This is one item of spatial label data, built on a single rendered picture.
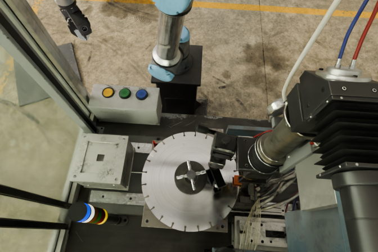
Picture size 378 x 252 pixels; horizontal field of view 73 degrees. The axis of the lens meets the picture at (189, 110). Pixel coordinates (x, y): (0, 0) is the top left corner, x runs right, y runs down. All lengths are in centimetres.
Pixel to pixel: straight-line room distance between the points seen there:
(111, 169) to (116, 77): 137
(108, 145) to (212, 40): 168
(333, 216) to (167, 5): 63
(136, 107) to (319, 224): 77
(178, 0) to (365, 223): 64
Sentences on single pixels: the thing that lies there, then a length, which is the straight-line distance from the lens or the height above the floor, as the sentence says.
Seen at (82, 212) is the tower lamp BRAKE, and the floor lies 116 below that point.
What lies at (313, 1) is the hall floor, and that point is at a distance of 310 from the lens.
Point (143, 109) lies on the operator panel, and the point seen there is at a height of 90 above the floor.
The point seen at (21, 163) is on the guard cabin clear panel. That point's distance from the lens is 83.
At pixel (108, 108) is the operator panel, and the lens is 108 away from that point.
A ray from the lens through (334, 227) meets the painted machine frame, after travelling 46.
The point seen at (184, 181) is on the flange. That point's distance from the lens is 87.
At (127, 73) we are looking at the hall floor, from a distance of 225.
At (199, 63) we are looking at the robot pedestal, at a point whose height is 75.
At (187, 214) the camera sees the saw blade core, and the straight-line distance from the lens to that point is 87.
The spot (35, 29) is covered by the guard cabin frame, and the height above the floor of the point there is 130.
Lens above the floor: 182
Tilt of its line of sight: 64 degrees down
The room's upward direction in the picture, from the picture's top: 2 degrees clockwise
